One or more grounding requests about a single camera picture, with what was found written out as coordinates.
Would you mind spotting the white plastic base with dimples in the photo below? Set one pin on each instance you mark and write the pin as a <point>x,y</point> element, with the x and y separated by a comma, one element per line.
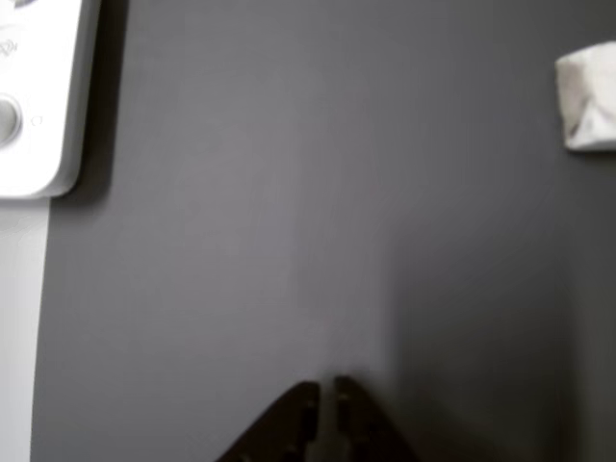
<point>43,72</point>

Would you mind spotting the dark grey table mat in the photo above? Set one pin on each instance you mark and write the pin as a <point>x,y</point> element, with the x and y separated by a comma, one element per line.
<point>289,192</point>

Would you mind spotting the white block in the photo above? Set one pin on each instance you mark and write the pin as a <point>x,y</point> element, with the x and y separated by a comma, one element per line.
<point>589,96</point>

